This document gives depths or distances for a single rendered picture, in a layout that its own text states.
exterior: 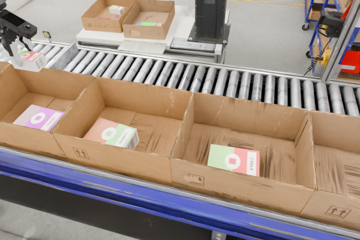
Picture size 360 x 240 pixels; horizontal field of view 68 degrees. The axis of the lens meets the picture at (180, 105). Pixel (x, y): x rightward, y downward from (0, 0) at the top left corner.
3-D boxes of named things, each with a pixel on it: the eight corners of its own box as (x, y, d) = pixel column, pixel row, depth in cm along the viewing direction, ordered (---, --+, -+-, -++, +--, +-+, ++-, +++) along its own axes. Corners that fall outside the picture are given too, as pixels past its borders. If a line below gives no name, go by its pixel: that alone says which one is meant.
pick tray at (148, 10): (175, 13, 203) (174, 0, 196) (165, 40, 176) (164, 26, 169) (139, 11, 207) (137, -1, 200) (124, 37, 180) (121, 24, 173)
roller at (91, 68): (107, 57, 174) (106, 50, 170) (62, 114, 139) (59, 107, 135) (100, 56, 175) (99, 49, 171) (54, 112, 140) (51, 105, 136)
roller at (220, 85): (228, 74, 157) (229, 67, 154) (211, 143, 122) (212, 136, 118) (219, 72, 158) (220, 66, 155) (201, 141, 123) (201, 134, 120)
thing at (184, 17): (229, 12, 207) (230, 8, 205) (220, 54, 168) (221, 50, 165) (110, 4, 225) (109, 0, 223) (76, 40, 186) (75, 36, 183)
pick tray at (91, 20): (139, 8, 211) (137, -5, 204) (121, 33, 184) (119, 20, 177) (105, 6, 216) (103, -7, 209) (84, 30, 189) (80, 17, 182)
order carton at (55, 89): (105, 106, 116) (95, 75, 104) (68, 162, 96) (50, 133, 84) (29, 92, 124) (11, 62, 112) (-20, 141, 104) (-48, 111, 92)
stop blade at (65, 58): (79, 53, 174) (75, 42, 168) (35, 102, 143) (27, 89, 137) (79, 53, 174) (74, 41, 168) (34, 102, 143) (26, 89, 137)
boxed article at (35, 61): (24, 59, 100) (19, 49, 97) (47, 63, 98) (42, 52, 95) (14, 68, 97) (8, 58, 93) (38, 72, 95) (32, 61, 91)
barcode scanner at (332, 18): (310, 27, 135) (321, 7, 127) (335, 32, 133) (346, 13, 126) (312, 34, 130) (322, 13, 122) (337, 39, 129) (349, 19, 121)
